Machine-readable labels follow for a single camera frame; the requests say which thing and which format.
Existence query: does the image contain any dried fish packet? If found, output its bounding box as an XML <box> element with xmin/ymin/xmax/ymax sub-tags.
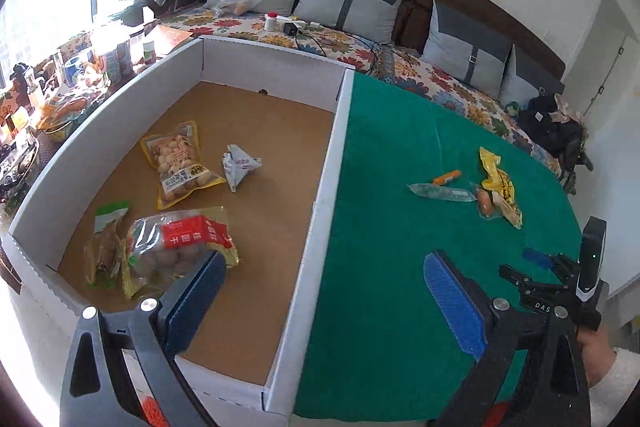
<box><xmin>84</xmin><ymin>202</ymin><xmax>132</xmax><ymax>290</ymax></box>

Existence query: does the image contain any clear tube candy packet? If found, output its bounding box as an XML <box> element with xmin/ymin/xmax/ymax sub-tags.
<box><xmin>407</xmin><ymin>183</ymin><xmax>478</xmax><ymax>204</ymax></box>

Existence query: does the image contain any white triangular snack packet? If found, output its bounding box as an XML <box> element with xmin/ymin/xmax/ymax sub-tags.
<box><xmin>221</xmin><ymin>144</ymin><xmax>264</xmax><ymax>192</ymax></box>

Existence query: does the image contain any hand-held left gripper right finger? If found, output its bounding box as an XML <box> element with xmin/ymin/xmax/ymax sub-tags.
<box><xmin>422</xmin><ymin>249</ymin><xmax>593</xmax><ymax>427</ymax></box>

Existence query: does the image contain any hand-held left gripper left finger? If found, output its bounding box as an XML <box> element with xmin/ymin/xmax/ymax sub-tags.
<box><xmin>59</xmin><ymin>251</ymin><xmax>228</xmax><ymax>427</ymax></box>

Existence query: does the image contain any beige cloth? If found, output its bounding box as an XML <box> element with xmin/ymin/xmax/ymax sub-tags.
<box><xmin>552</xmin><ymin>94</ymin><xmax>583</xmax><ymax>122</ymax></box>

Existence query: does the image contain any white cardboard box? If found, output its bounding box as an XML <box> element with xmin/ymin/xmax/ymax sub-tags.
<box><xmin>7</xmin><ymin>34</ymin><xmax>356</xmax><ymax>415</ymax></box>

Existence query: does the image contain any person's right forearm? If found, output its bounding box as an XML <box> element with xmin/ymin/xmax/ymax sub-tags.
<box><xmin>587</xmin><ymin>347</ymin><xmax>640</xmax><ymax>427</ymax></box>

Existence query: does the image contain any red label snack packet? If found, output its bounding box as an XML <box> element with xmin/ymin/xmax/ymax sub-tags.
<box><xmin>120</xmin><ymin>207</ymin><xmax>240</xmax><ymax>300</ymax></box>

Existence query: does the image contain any black bag with clothes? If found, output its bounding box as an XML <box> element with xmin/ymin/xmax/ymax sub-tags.
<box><xmin>517</xmin><ymin>94</ymin><xmax>593</xmax><ymax>195</ymax></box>

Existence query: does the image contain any yellow snack packet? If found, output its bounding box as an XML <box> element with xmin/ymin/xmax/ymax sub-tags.
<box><xmin>479</xmin><ymin>147</ymin><xmax>524</xmax><ymax>229</ymax></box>

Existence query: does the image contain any white power strip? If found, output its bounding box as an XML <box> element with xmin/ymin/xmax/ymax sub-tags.
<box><xmin>280</xmin><ymin>14</ymin><xmax>323</xmax><ymax>30</ymax></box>

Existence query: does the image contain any cluster of bottles and jars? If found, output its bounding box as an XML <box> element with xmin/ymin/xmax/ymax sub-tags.
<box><xmin>0</xmin><ymin>0</ymin><xmax>166</xmax><ymax>188</ymax></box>

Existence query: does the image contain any small sausage clear packet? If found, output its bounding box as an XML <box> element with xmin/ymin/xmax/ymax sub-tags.
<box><xmin>471</xmin><ymin>183</ymin><xmax>502</xmax><ymax>220</ymax></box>

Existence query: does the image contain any black cable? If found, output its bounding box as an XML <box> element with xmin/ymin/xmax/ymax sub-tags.
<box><xmin>295</xmin><ymin>27</ymin><xmax>431</xmax><ymax>72</ymax></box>

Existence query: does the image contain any floral bedsheet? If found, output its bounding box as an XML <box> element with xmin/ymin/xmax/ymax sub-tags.
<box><xmin>157</xmin><ymin>4</ymin><xmax>563</xmax><ymax>180</ymax></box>

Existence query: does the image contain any person's right hand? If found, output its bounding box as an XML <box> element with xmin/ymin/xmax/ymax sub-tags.
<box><xmin>577</xmin><ymin>324</ymin><xmax>617</xmax><ymax>388</ymax></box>

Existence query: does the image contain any white door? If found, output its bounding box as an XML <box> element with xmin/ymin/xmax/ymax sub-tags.
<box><xmin>582</xmin><ymin>0</ymin><xmax>640</xmax><ymax>128</ymax></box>

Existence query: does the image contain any brown board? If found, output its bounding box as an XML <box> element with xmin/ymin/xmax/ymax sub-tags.
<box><xmin>147</xmin><ymin>24</ymin><xmax>195</xmax><ymax>58</ymax></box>

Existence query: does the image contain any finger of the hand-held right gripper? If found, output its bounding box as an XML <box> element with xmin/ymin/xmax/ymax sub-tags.
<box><xmin>499</xmin><ymin>263</ymin><xmax>538</xmax><ymax>303</ymax></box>
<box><xmin>523</xmin><ymin>248</ymin><xmax>581</xmax><ymax>280</ymax></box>

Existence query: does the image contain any yellow peanut packet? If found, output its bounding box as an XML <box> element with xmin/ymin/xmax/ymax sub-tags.
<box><xmin>141</xmin><ymin>121</ymin><xmax>227</xmax><ymax>210</ymax></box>

